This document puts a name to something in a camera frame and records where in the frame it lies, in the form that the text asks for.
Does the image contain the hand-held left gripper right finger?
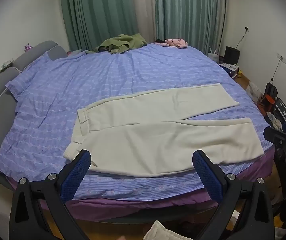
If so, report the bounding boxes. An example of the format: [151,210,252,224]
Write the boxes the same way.
[192,150,275,240]

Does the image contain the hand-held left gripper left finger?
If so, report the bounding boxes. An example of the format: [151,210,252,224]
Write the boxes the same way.
[9,149,91,240]

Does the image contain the cream pants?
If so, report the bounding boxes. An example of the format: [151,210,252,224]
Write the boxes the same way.
[63,83,265,178]

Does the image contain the black folded stand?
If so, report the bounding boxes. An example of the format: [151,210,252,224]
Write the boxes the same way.
[273,97,286,130]

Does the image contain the black and orange backpack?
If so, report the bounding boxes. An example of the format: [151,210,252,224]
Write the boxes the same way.
[257,82,278,110]

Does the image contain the clear plastic bag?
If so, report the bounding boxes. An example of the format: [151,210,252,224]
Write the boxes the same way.
[247,81,263,100]

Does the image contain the purple bed sheet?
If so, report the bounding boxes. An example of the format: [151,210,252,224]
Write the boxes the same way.
[8,145,281,222]

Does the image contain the white quilted cloth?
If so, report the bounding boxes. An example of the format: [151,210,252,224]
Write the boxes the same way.
[143,220,193,240]

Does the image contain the white cardboard box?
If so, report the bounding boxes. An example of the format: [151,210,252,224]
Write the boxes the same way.
[219,63,239,77]

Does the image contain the black speaker box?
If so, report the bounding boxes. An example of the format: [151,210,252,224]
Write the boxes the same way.
[224,46,240,65]

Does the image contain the white shopping bag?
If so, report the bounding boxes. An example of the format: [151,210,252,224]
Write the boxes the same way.
[208,47,220,63]

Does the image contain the blue striped floral blanket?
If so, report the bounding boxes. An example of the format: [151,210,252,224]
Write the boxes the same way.
[0,45,275,201]

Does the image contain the blue striped pillow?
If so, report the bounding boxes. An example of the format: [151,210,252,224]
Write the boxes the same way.
[5,51,70,100]

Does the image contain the pink patterned garment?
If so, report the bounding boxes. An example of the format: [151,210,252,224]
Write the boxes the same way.
[154,38,188,49]

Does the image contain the olive green garment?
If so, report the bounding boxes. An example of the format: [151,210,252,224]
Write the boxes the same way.
[85,33,148,55]

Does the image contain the dark green curtain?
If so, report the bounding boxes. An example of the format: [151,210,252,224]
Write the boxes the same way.
[59,0,138,52]

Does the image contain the black wall plug with cable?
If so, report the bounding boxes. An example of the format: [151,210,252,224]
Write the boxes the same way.
[235,27,249,48]

